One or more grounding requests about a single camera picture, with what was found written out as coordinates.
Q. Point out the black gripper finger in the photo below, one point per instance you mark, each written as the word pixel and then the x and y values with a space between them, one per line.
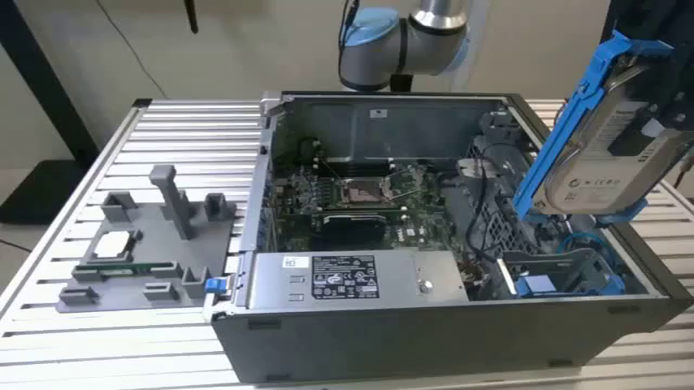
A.
pixel 632 142

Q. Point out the hard disk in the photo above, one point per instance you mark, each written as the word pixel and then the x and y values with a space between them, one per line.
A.
pixel 592 183

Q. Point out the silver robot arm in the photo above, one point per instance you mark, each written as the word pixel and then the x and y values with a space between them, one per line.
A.
pixel 379 57

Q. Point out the grey disk bay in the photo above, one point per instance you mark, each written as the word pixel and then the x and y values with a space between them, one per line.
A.
pixel 542 260

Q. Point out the green motherboard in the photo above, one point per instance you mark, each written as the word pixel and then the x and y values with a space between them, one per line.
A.
pixel 434 211

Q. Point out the CPU socket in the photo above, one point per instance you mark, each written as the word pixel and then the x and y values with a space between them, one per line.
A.
pixel 361 191

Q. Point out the thin locking lever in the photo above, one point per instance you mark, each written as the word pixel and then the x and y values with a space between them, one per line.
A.
pixel 331 168

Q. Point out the grey open PC case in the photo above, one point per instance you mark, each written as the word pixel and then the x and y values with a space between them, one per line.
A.
pixel 379 341

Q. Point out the silver power supply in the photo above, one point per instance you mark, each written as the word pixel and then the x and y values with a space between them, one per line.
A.
pixel 271 284

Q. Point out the blue case latch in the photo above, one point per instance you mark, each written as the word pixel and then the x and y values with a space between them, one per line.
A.
pixel 215 285

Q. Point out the black hanging rod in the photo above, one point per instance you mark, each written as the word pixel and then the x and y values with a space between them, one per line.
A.
pixel 191 16

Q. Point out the grey parts rack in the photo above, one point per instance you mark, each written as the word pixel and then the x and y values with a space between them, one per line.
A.
pixel 158 243

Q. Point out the green RAM stick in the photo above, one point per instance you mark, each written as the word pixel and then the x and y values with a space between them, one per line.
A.
pixel 135 268

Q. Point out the silver CPU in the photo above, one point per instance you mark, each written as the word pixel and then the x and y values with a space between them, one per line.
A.
pixel 114 243

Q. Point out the black stand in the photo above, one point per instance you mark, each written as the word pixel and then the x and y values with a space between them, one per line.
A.
pixel 43 191

